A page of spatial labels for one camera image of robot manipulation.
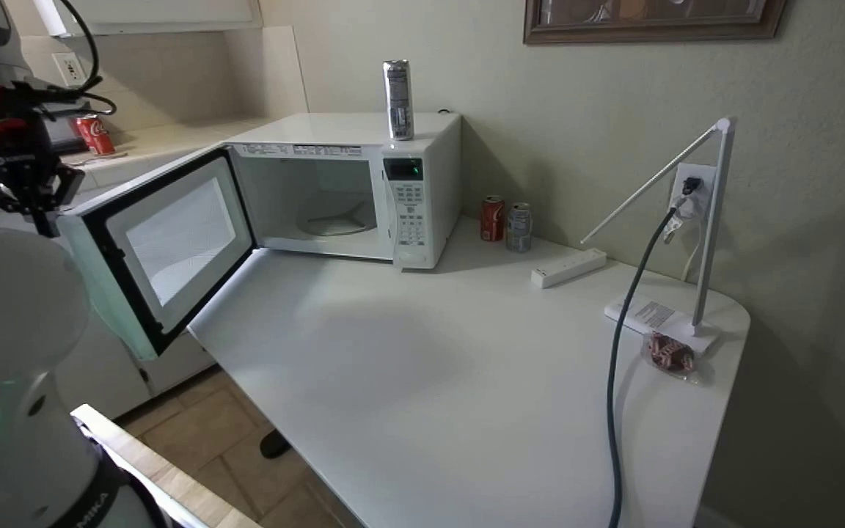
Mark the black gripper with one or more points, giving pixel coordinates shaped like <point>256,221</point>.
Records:
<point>21,156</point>

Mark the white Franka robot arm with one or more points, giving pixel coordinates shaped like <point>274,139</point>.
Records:
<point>13,325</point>

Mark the white microwave body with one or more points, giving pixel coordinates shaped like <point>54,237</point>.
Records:
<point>423,224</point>

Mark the red can with white print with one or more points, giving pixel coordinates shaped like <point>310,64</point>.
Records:
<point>99,136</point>

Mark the light wooden plank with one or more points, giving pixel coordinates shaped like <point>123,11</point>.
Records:
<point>161,481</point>

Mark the black table foot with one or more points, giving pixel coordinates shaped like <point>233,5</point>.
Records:
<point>274,444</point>

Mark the tall silver can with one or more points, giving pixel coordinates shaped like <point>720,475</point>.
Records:
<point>397,99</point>

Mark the red soda can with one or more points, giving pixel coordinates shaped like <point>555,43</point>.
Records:
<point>491,218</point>

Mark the short silver soda can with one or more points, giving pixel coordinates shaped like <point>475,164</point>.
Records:
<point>517,228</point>

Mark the brown framed picture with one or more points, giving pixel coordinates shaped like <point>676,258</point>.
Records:
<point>660,20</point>

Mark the white wall switch plate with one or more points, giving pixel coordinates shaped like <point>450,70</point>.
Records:
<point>70,71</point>

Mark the white wall cabinet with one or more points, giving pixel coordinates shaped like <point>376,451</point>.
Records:
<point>148,14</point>

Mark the white wall outlet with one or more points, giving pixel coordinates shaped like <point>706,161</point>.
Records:
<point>704,173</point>

